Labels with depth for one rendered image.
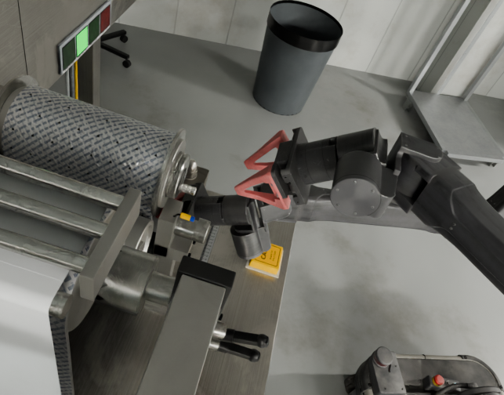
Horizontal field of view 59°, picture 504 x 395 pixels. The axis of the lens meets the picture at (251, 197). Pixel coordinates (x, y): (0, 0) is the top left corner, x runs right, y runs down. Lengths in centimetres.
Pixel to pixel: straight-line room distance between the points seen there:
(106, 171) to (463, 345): 211
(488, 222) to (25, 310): 47
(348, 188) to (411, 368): 151
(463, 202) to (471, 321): 208
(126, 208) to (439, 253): 248
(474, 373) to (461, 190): 161
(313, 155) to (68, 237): 32
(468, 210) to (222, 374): 59
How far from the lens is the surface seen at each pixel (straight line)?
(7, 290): 39
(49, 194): 44
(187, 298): 38
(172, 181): 69
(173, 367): 36
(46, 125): 72
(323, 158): 59
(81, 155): 70
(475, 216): 56
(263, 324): 101
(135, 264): 48
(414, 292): 251
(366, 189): 52
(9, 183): 46
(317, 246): 239
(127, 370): 93
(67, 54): 107
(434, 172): 58
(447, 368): 207
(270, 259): 107
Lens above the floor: 177
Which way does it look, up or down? 46 degrees down
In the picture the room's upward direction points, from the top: 21 degrees clockwise
